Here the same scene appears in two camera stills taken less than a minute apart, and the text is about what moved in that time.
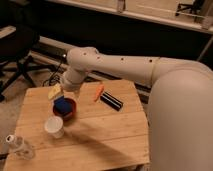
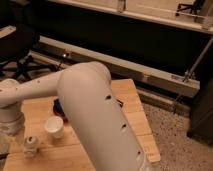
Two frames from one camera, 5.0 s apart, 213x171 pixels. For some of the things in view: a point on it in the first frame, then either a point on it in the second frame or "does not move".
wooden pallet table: [97, 125] does not move
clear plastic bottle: [18, 147] -> [30, 147]
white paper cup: [53, 125] does not move
